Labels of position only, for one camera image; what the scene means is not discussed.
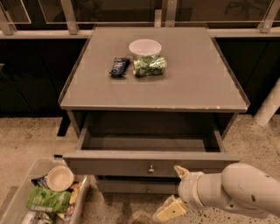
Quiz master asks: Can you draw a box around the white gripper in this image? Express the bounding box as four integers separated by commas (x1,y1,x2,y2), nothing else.
152,164,231,222

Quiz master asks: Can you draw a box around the grey top drawer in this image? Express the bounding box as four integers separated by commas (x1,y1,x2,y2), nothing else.
63,111,239,178

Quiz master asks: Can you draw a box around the grey drawer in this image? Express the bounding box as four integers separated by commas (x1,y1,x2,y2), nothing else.
63,111,239,178
95,176,180,194

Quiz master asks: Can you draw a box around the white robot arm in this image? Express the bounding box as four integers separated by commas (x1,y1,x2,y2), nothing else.
152,163,280,222

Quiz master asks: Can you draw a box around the metal drawer knob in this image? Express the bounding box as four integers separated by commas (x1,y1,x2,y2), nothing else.
147,164,155,174

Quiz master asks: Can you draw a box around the grey lower drawer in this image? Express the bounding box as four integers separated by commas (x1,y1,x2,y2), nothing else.
95,176,180,194

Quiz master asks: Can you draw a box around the grey drawer cabinet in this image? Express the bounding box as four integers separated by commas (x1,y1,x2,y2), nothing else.
57,26,251,141

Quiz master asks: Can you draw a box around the green soda can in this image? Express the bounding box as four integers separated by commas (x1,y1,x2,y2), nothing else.
133,55,167,77

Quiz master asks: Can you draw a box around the clear plastic bin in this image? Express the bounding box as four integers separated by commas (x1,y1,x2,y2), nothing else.
0,158,90,224

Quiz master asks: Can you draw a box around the green chip bag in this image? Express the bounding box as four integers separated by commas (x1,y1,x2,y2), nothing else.
25,186,71,213

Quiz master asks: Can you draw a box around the blue snack bag in bin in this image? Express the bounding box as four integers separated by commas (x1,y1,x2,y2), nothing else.
31,175,48,188

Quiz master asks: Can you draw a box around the dark blue snack packet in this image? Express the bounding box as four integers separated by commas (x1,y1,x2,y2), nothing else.
109,58,130,77

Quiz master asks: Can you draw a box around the white cylindrical post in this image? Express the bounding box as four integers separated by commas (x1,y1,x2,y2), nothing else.
254,82,280,126

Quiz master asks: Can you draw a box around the metal railing frame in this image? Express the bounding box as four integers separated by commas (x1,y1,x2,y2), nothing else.
0,0,280,39

